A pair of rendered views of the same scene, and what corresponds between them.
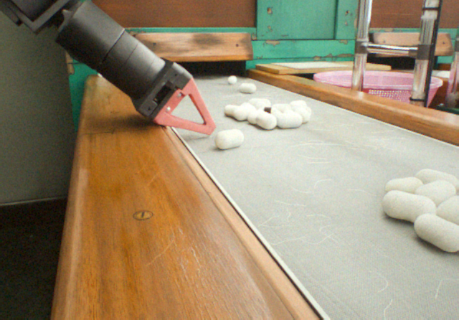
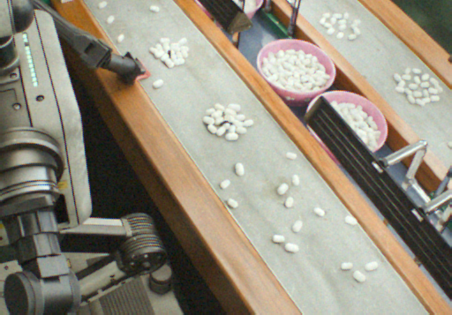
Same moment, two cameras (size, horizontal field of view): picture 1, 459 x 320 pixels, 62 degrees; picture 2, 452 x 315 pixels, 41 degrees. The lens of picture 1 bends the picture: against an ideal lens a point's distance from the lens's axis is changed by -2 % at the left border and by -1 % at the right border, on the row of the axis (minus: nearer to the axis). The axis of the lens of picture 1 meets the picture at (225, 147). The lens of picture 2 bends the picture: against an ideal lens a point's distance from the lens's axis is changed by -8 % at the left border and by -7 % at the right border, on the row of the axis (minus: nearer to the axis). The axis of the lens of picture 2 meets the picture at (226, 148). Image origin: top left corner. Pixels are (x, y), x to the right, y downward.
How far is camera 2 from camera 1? 1.67 m
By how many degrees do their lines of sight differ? 36
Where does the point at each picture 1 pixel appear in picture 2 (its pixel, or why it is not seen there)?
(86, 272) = (148, 149)
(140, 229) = (152, 138)
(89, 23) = (113, 63)
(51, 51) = not seen: outside the picture
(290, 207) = (180, 120)
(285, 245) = (179, 134)
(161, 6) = not seen: outside the picture
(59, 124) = not seen: outside the picture
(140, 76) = (128, 72)
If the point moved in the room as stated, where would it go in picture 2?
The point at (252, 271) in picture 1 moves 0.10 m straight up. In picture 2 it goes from (175, 146) to (176, 123)
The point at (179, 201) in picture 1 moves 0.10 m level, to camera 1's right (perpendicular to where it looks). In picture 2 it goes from (156, 128) to (190, 124)
